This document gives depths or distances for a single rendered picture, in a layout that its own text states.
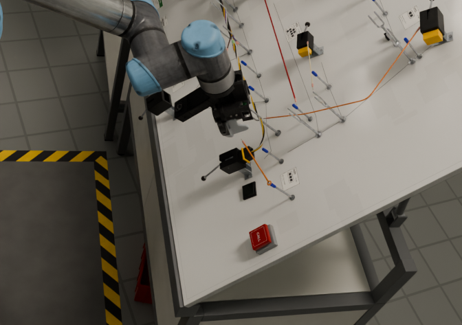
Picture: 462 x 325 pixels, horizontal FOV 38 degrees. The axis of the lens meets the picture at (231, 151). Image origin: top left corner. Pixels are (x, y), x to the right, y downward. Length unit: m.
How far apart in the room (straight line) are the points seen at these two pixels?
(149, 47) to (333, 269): 1.02
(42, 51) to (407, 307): 2.12
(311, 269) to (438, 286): 1.32
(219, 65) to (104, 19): 0.23
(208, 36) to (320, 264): 0.99
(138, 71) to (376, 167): 0.61
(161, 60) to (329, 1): 0.74
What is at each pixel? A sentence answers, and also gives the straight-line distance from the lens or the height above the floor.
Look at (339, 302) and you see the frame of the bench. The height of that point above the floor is 0.80.
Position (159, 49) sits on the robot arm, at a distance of 1.28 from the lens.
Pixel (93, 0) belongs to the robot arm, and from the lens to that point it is 1.28.
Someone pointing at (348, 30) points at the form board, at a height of 1.39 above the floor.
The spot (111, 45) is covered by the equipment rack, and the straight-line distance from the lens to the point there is 3.21.
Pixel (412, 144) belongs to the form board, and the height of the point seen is 1.42.
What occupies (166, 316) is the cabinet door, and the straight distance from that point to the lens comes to 2.11.
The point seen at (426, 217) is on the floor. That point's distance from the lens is 3.45.
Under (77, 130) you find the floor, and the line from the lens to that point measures 3.15.
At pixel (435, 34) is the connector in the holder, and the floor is 1.60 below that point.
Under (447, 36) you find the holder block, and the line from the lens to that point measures 1.64.
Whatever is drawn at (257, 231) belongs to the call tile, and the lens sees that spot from 1.63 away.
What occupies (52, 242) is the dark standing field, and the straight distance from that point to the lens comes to 2.81.
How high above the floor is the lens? 2.43
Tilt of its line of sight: 49 degrees down
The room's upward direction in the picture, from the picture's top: 23 degrees clockwise
